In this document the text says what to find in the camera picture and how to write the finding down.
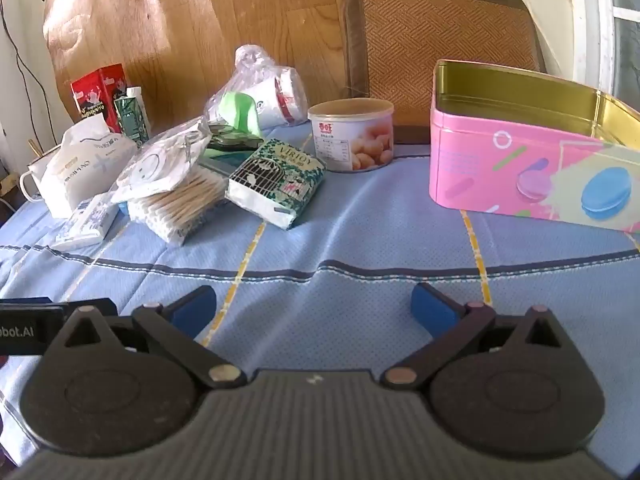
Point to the pink macaron print tin box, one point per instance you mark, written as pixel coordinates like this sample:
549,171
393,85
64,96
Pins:
500,170

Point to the large white tissue pack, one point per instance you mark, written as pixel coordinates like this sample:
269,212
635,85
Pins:
80,165

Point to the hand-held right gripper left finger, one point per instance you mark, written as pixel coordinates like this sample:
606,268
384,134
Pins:
192,306

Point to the white window frame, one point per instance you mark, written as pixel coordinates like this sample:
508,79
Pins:
595,20

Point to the red carton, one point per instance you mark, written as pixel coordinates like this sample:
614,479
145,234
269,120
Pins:
97,95

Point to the plastic bag of paper cups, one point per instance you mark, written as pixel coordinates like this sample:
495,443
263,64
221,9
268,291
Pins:
270,95

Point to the cotton swab pack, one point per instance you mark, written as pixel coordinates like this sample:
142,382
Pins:
175,207

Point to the green birdcage print tissue pack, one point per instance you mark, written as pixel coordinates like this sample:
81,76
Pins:
275,180

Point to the woven back chair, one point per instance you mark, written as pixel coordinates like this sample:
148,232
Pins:
440,50

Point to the green drink carton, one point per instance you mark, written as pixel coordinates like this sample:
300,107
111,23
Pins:
132,115

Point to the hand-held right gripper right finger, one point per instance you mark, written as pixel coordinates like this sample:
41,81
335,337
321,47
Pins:
434,310

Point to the light green cup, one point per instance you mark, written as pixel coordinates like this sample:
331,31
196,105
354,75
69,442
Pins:
240,110

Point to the wooden board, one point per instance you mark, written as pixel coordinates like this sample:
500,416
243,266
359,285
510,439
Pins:
200,25

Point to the clear smiley face bag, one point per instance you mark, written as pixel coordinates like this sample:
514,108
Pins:
150,165

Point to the round snack can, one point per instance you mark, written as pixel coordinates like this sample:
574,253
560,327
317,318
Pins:
350,135

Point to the dark green flat packet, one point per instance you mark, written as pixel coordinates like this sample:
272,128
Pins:
227,152

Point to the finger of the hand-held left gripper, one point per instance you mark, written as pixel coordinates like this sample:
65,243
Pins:
102,306

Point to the small white blue tissue packet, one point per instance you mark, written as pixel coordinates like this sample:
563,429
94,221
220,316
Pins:
85,222

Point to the white enamel mug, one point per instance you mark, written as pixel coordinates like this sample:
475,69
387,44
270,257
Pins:
31,180

